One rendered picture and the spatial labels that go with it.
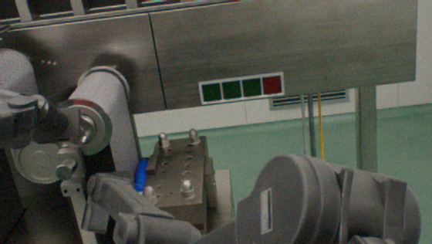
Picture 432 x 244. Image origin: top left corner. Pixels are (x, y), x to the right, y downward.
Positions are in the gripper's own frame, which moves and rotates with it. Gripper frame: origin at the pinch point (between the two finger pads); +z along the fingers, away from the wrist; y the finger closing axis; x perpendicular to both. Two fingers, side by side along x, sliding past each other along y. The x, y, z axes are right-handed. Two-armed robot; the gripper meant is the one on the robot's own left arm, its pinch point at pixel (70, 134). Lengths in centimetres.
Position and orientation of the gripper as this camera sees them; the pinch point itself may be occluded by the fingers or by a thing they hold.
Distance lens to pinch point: 122.6
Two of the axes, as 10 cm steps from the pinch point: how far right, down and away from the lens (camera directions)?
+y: 9.9, -1.1, -0.6
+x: -0.9, -9.5, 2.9
